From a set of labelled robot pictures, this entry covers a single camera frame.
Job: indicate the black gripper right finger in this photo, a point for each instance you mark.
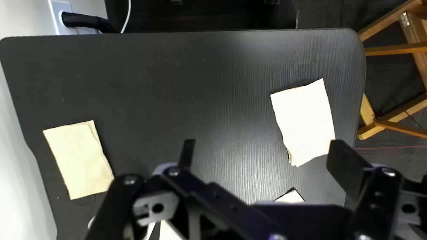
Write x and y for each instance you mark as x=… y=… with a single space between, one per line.
x=348 y=171

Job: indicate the yellow wooden easel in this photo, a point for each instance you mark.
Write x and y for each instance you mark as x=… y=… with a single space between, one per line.
x=411 y=28

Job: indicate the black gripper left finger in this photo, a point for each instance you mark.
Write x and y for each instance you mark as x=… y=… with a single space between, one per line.
x=208 y=208

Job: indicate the white wall outlet plate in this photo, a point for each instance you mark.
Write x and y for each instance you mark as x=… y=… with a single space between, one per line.
x=57 y=13

